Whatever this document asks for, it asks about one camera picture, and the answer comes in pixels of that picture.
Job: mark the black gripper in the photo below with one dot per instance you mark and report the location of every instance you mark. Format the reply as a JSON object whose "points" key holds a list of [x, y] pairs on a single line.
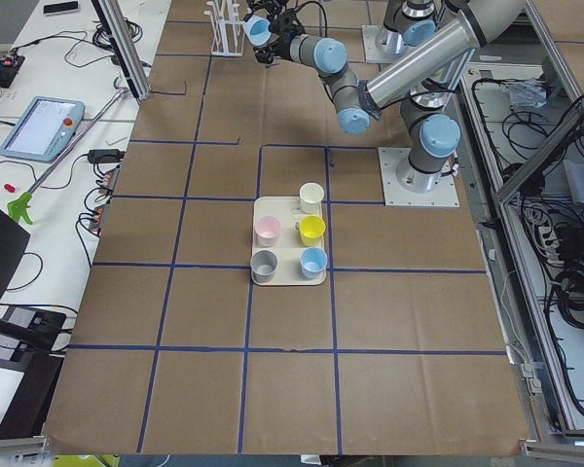
{"points": [[269, 4], [280, 46]]}

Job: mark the light blue plastic cup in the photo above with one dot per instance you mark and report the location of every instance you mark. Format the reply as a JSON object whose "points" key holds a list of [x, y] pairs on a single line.
{"points": [[256, 29]]}

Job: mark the cream white plastic cup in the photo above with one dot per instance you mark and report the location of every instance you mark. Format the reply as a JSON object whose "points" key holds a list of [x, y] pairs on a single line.
{"points": [[311, 196]]}

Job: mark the pink plastic cup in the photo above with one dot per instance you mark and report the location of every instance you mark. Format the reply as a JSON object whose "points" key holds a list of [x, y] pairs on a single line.
{"points": [[267, 230]]}

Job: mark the yellow plastic cup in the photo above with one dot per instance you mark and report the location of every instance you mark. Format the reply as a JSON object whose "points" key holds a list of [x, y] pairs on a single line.
{"points": [[312, 229]]}

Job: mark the grey plastic cup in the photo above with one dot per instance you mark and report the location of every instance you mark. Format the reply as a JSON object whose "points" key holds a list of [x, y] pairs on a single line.
{"points": [[263, 266]]}

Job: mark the cream plastic tray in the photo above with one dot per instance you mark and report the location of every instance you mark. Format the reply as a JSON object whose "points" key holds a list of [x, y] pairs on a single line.
{"points": [[289, 247]]}

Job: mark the black smartphone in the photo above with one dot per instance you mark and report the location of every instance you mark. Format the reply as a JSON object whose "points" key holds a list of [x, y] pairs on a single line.
{"points": [[61, 8]]}

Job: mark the black power adapter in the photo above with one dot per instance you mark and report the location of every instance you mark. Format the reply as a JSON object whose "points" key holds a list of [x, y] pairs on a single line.
{"points": [[105, 156]]}

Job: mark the blue teach pendant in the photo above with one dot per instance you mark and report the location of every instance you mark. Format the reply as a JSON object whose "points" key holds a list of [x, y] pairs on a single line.
{"points": [[44, 129]]}

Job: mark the metal reacher grabber tool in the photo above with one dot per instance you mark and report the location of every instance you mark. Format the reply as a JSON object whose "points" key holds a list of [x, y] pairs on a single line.
{"points": [[18, 208]]}

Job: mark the white wire cup rack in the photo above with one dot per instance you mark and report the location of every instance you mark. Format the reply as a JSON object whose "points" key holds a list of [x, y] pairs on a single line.
{"points": [[226, 27]]}

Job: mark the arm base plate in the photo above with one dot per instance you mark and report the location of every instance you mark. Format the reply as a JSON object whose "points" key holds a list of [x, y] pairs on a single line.
{"points": [[381, 45], [403, 186]]}

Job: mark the aluminium frame post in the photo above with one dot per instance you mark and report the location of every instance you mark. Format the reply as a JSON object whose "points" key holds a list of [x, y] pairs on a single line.
{"points": [[115, 25]]}

